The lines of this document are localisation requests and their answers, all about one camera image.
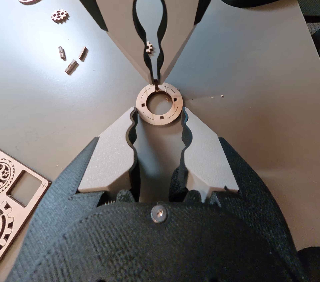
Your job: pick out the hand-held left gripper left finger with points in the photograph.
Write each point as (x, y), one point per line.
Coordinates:
(107, 156)

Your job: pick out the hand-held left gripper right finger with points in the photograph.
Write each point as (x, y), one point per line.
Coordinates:
(210, 161)

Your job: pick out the small wooden peg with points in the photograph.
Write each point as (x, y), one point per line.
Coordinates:
(61, 53)
(83, 53)
(155, 85)
(71, 67)

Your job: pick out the grey desk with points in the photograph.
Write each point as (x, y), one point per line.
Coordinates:
(50, 111)

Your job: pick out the wooden gear with holes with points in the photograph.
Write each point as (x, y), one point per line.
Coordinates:
(65, 17)
(149, 48)

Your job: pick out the large wooden puzzle sheet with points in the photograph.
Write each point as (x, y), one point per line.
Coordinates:
(22, 210)

